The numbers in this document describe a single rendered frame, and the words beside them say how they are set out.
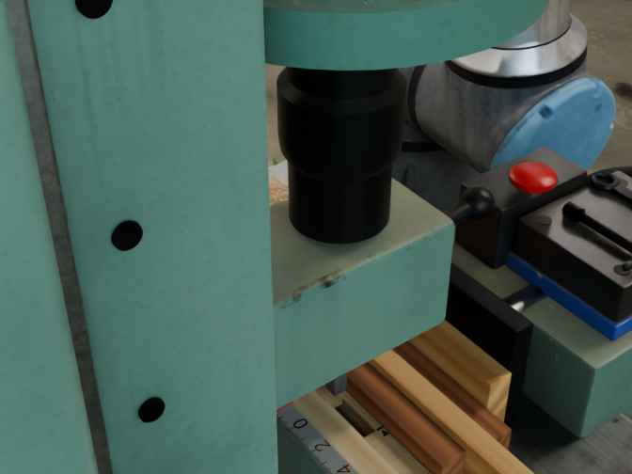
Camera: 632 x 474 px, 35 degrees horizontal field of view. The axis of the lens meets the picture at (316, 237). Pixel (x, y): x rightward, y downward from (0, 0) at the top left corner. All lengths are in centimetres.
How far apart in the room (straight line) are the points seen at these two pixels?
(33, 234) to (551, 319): 42
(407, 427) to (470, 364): 5
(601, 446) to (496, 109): 49
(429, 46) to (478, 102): 69
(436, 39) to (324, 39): 4
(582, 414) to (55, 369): 40
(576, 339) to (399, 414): 12
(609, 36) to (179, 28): 302
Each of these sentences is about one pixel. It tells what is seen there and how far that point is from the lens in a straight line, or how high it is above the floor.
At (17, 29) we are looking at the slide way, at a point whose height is 125.
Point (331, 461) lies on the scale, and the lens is 54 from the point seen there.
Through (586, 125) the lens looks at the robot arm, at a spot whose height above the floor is 83.
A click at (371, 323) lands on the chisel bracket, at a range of 51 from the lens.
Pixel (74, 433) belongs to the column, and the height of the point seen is 113.
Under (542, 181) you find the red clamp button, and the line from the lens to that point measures 64.
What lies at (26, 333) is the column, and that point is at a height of 118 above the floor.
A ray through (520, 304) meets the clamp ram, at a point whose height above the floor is 96.
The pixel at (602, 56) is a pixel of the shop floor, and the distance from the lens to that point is 317.
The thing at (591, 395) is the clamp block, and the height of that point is 94.
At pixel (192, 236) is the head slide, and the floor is 116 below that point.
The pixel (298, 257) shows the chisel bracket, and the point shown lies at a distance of 49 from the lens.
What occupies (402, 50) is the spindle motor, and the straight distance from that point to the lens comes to 36.
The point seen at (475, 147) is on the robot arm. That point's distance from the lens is 108.
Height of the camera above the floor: 137
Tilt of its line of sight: 37 degrees down
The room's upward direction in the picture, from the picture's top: straight up
